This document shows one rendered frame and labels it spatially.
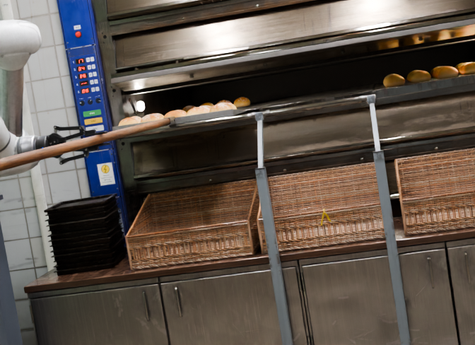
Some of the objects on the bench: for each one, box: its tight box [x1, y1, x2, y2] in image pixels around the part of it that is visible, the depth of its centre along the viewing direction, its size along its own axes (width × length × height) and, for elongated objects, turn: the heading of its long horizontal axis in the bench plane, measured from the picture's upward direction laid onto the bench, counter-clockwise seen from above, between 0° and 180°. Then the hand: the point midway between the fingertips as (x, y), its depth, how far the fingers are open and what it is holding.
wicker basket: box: [256, 162, 385, 255], centre depth 391 cm, size 49×56×28 cm
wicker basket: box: [125, 179, 261, 271], centre depth 401 cm, size 49×56×28 cm
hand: (97, 139), depth 289 cm, fingers closed on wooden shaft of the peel, 3 cm apart
